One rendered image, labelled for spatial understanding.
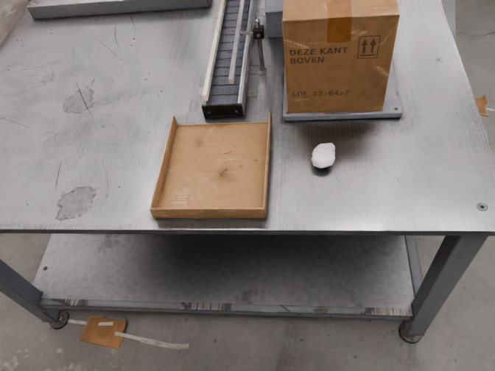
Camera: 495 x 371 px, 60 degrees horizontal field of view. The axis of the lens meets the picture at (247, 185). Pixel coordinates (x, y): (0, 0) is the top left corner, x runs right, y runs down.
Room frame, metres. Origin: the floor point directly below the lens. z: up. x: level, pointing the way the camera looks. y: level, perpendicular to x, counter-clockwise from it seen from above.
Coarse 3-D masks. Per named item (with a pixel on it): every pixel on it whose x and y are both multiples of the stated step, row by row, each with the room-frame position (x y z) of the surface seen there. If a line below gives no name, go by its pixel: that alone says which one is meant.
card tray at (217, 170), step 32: (192, 128) 0.84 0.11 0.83; (224, 128) 0.82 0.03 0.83; (256, 128) 0.79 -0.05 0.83; (192, 160) 0.73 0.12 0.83; (224, 160) 0.71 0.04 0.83; (256, 160) 0.69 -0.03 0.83; (160, 192) 0.64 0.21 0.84; (192, 192) 0.63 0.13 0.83; (224, 192) 0.61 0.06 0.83; (256, 192) 0.59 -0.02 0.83
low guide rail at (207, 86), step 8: (224, 0) 1.30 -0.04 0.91; (224, 8) 1.27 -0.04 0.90; (216, 32) 1.13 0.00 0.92; (216, 40) 1.09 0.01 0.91; (216, 48) 1.06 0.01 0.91; (216, 56) 1.04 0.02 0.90; (208, 64) 0.99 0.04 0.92; (208, 72) 0.96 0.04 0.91; (208, 80) 0.92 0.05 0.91; (208, 88) 0.90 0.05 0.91
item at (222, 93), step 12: (228, 0) 1.35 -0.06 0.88; (228, 12) 1.28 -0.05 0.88; (228, 24) 1.21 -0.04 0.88; (228, 36) 1.15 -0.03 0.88; (240, 36) 1.14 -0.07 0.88; (228, 48) 1.09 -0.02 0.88; (240, 48) 1.08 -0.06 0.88; (216, 60) 1.05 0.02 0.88; (228, 60) 1.04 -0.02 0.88; (240, 60) 1.03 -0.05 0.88; (216, 72) 0.99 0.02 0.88; (228, 72) 0.98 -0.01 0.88; (240, 72) 0.97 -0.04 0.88; (216, 84) 0.94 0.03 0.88; (228, 84) 0.93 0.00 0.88; (216, 96) 0.89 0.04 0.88; (228, 96) 0.88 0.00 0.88
